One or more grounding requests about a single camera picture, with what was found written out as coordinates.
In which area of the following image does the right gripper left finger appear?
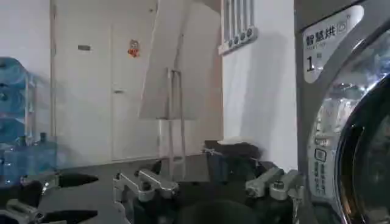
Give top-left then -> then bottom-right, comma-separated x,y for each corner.
112,169 -> 180,203

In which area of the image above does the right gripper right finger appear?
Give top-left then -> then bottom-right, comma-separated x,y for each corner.
245,166 -> 305,201

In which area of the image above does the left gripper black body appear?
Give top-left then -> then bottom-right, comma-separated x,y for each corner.
0,179 -> 44,211

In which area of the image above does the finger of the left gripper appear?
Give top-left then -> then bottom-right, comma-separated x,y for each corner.
19,172 -> 100,195
0,199 -> 99,224

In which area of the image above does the blue water jug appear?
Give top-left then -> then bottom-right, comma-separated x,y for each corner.
29,132 -> 59,174
0,136 -> 32,186

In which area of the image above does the black basket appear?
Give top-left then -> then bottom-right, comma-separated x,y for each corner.
202,139 -> 263,184

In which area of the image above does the grey dryer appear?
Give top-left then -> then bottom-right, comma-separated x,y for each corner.
294,0 -> 390,224

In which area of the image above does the white double door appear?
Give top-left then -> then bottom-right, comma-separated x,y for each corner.
50,0 -> 161,164

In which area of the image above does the rack of blue water jugs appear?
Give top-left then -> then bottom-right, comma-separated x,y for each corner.
0,56 -> 37,144

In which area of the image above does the round glass dryer door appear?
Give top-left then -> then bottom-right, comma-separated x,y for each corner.
333,72 -> 390,224

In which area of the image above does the orange cartoon sticker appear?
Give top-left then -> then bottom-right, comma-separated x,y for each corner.
127,39 -> 141,59

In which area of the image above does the large white board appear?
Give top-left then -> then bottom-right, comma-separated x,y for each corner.
138,0 -> 222,121

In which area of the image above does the white dryer number label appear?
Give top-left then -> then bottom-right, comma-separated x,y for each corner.
302,4 -> 365,85

